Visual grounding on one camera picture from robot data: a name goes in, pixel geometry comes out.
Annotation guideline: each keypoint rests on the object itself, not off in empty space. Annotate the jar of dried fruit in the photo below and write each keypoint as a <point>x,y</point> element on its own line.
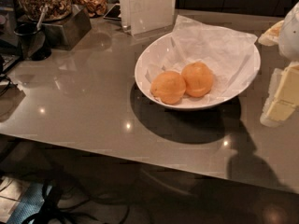
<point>92,0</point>

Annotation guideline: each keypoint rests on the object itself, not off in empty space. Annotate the black smartphone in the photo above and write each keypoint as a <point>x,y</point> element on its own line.
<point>114,13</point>

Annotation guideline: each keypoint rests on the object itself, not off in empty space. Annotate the glass jar of nuts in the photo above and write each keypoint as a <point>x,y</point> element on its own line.
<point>56,9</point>

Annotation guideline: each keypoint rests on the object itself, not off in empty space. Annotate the white oval bowl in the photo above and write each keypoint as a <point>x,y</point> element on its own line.
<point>155,66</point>

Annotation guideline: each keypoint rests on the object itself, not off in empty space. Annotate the white paper liner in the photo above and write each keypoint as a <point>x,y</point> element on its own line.
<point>215,44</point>

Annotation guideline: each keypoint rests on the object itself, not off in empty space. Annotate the black appliance at left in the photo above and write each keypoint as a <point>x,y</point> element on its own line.
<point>10,47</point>

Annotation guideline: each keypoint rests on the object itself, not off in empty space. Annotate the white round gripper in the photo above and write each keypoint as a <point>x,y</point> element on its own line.
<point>290,36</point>

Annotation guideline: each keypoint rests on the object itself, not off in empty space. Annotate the black cup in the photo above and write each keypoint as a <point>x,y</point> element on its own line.
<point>34,44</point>

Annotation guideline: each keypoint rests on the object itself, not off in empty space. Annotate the white spoon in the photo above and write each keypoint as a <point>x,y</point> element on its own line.
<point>44,10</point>

